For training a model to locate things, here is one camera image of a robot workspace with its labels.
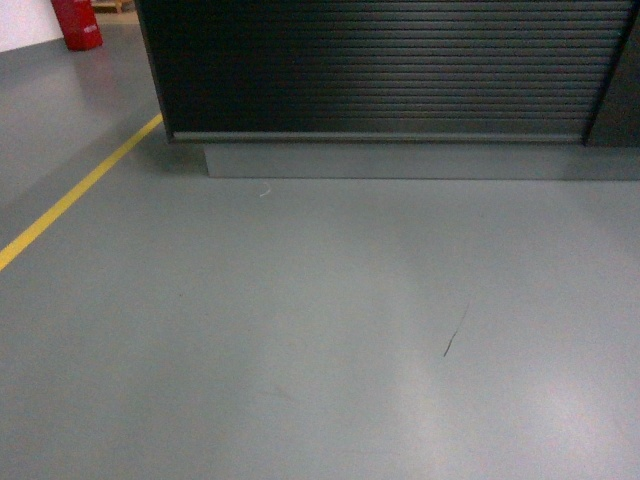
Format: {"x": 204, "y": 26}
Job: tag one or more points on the red fire equipment box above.
{"x": 78, "y": 24}

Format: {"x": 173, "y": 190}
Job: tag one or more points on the black slatted checkout counter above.
{"x": 460, "y": 90}

